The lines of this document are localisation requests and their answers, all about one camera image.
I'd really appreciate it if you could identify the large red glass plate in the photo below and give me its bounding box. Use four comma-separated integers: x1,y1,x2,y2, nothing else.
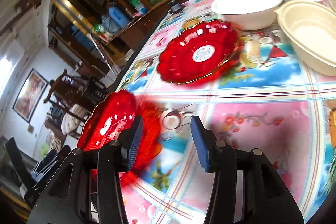
77,89,162,187

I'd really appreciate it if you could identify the small red glass plate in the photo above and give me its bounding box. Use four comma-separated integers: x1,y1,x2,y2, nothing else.
157,20,240,86

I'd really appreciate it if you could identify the cream plastic bowl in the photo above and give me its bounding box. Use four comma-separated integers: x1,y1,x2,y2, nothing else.
275,0,335,77

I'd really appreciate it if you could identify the large white foam bowl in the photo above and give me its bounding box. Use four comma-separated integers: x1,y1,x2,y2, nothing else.
211,0,283,30

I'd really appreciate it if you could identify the wooden armchair with cushion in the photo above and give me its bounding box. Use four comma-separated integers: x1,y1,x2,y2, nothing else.
43,70,107,121

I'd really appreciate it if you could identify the colourful printed tablecloth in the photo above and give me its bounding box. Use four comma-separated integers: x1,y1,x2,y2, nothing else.
119,0,335,223

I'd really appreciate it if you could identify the blue thermos jug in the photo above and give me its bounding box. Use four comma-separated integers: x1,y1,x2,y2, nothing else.
108,5,130,29

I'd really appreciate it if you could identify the small black table object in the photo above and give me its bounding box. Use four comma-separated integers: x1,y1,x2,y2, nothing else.
168,0,185,14

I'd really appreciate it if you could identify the framed wall painting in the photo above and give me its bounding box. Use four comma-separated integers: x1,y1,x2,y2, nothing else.
13,68,49,123

